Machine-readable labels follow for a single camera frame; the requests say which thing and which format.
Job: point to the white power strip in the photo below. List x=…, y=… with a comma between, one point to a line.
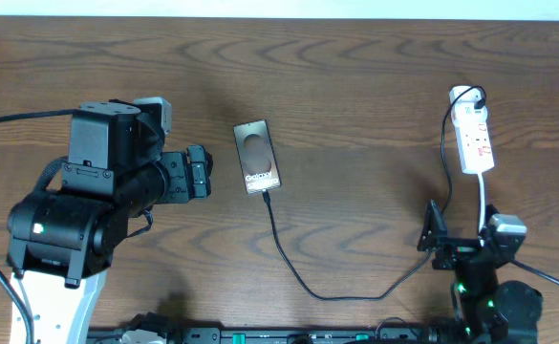
x=469, y=115

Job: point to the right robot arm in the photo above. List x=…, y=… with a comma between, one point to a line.
x=485, y=310

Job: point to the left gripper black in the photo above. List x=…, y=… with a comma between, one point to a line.
x=182, y=187

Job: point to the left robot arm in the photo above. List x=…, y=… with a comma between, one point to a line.
x=63, y=234

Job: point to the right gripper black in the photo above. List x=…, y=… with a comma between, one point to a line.
x=457, y=249

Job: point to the Samsung Galaxy smartphone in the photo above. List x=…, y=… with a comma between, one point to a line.
x=256, y=156

